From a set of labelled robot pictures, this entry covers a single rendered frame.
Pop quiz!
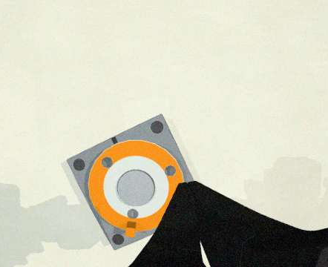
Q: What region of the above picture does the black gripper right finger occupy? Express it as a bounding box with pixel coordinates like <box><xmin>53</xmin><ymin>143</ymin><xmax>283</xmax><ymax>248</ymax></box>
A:
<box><xmin>188</xmin><ymin>181</ymin><xmax>328</xmax><ymax>267</ymax></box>

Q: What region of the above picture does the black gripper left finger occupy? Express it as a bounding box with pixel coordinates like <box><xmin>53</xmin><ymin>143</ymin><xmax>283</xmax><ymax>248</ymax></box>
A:
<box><xmin>129</xmin><ymin>182</ymin><xmax>206</xmax><ymax>267</ymax></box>

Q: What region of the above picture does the orange round plate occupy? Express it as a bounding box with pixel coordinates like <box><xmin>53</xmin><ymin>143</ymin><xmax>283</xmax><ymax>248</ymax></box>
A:
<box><xmin>88</xmin><ymin>139</ymin><xmax>184</xmax><ymax>237</ymax></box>

